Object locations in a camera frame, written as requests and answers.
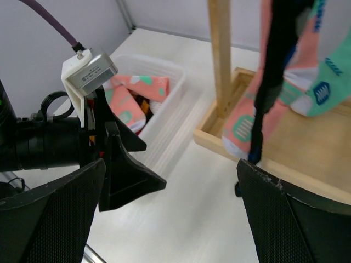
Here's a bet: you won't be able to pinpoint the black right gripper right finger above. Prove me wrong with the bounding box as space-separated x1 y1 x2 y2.
236 159 350 262

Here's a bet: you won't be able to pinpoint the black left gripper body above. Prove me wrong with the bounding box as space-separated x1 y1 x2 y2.
79 93 109 164

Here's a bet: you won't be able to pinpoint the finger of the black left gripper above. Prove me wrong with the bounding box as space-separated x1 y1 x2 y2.
95 88 147 151
99 122 167 211

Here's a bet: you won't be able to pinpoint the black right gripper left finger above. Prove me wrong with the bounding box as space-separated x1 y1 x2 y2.
1 159 105 262

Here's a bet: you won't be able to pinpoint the pink sock with green patches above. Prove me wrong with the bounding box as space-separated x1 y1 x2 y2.
221 0 321 159

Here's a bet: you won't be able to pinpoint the mint green sock blue stripes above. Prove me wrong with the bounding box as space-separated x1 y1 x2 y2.
283 1 350 117

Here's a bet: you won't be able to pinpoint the black sock with blue trim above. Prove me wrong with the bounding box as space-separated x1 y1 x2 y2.
234 0 315 197

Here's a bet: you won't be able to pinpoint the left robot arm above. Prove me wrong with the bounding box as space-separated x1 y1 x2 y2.
1 88 166 211

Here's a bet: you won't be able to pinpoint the wooden hanger rack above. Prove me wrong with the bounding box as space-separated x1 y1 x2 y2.
194 1 350 204

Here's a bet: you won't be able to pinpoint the white plastic basket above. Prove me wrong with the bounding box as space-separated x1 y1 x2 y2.
111 54 186 180

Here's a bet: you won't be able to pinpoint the argyle red orange black sock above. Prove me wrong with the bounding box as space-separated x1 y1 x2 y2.
133 94 154 135

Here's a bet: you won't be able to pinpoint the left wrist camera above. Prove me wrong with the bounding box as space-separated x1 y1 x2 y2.
61 48 118 128

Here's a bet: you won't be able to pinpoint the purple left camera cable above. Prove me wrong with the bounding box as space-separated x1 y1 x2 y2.
18 0 83 53

